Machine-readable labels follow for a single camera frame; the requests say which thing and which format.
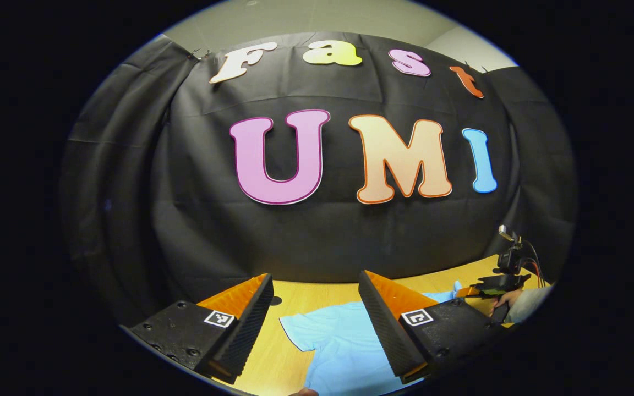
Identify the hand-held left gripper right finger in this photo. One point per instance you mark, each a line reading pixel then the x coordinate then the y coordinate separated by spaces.
pixel 383 324

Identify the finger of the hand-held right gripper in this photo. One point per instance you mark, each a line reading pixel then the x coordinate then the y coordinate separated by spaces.
pixel 501 284

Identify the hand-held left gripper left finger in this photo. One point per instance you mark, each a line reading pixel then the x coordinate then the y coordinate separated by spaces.
pixel 248 324

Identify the light blue T-shirt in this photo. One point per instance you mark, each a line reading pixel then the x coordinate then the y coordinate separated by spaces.
pixel 344 346

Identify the black backdrop cloth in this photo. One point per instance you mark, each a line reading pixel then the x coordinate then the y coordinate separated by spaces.
pixel 306 242

